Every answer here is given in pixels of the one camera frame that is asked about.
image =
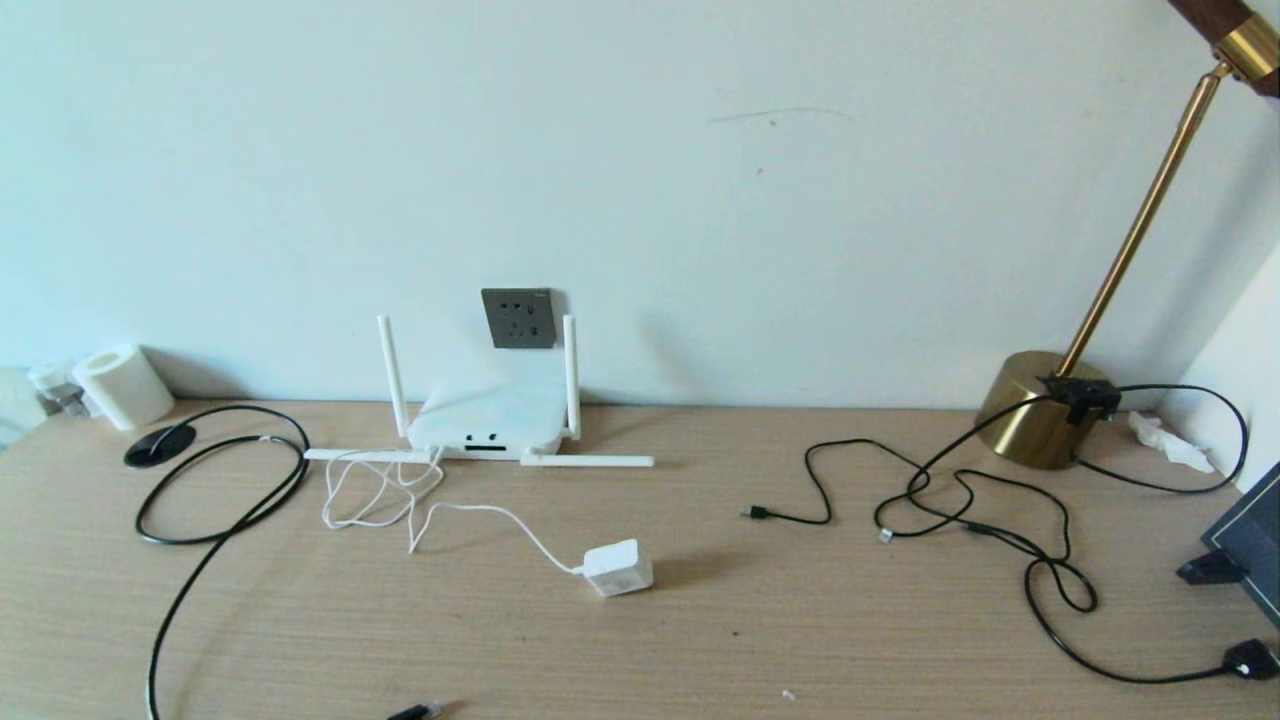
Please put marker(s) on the white router with antennas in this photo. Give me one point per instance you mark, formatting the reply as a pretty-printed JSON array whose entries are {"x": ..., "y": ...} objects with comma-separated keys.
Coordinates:
[{"x": 490, "y": 415}]

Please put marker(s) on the brass desk lamp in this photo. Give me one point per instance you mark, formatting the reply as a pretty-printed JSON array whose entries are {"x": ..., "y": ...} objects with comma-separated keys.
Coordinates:
[{"x": 1035, "y": 410}]

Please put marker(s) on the black clip on lamp base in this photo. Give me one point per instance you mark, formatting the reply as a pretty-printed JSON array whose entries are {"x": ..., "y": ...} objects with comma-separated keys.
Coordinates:
[{"x": 1085, "y": 398}]

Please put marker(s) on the black oval desk grommet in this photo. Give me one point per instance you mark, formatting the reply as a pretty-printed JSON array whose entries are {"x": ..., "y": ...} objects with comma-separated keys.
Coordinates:
[{"x": 158, "y": 447}]

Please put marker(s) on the white toilet paper roll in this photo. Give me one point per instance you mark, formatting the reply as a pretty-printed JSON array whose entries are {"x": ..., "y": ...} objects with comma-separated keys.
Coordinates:
[{"x": 120, "y": 388}]

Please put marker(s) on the crumpled white tissue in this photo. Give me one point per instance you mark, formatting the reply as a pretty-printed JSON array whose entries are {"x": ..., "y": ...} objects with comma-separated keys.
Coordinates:
[{"x": 1165, "y": 438}]

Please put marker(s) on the small clear plastic jar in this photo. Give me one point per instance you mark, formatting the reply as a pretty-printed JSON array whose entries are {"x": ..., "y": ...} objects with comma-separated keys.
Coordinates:
[{"x": 50, "y": 385}]

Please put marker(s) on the dark blue box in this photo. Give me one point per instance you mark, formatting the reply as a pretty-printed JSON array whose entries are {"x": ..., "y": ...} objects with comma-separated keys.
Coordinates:
[{"x": 1250, "y": 535}]

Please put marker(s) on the grey wall socket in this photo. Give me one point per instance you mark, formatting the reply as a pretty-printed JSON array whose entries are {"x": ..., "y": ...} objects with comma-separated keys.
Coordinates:
[{"x": 518, "y": 318}]

